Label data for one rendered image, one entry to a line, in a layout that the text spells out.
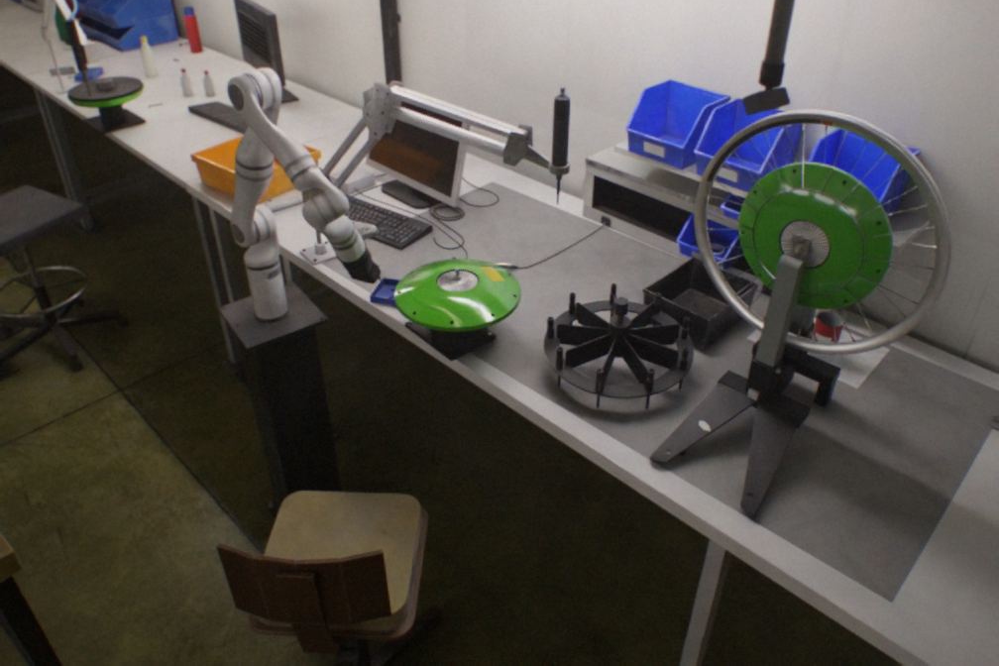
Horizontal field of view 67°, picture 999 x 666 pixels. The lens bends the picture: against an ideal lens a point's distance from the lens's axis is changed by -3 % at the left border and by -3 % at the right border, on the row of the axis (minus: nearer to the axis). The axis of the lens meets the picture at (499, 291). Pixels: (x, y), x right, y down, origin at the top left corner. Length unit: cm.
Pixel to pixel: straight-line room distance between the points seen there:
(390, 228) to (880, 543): 163
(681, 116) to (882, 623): 149
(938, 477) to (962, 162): 75
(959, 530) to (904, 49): 109
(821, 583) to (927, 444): 50
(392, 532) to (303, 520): 22
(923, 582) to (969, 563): 12
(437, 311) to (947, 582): 117
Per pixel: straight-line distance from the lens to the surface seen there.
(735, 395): 178
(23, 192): 397
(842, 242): 162
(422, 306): 186
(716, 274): 181
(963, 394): 215
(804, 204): 162
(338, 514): 202
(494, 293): 188
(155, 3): 498
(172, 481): 314
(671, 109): 244
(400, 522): 198
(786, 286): 164
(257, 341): 222
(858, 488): 179
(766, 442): 172
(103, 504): 315
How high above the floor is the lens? 211
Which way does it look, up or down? 33 degrees down
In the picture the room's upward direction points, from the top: straight up
